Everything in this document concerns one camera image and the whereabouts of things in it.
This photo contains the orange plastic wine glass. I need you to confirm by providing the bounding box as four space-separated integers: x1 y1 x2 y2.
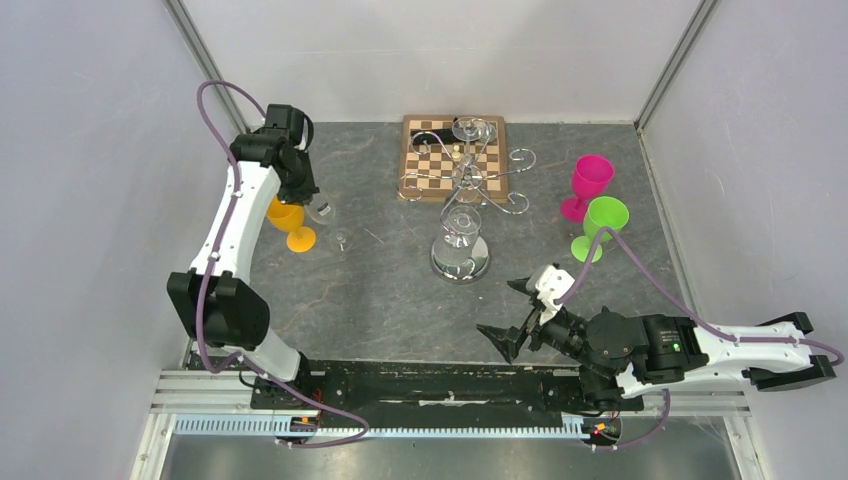
266 197 316 253

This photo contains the green plastic wine glass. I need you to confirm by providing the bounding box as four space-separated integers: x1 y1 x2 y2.
571 196 630 262

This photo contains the chrome wine glass rack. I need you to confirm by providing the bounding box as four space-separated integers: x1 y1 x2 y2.
397 114 537 284

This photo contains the pink plastic wine glass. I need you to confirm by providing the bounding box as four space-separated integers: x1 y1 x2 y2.
560 155 615 223

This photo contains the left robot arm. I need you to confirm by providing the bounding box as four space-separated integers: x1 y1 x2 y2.
166 104 320 408

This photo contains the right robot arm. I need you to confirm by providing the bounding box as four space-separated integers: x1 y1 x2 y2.
477 278 836 412

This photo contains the clear ribbed wine glass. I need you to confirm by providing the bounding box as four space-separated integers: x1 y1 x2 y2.
451 116 496 208

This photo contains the wooden chess board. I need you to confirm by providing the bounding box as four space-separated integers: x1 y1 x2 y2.
398 114 510 204

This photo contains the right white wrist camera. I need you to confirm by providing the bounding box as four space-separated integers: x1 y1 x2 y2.
532 265 575 326

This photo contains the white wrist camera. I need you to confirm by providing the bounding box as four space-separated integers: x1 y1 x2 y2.
263 104 315 151
532 265 575 326

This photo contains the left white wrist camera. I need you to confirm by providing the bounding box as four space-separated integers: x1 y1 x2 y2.
263 104 315 151

